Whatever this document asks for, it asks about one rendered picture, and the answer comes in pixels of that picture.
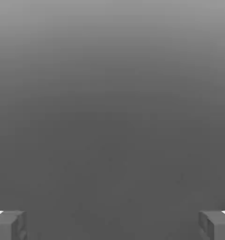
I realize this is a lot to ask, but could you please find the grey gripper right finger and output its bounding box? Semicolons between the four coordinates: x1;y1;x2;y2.
198;210;225;240

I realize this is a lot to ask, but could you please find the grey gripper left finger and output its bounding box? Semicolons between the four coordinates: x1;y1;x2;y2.
0;210;28;240

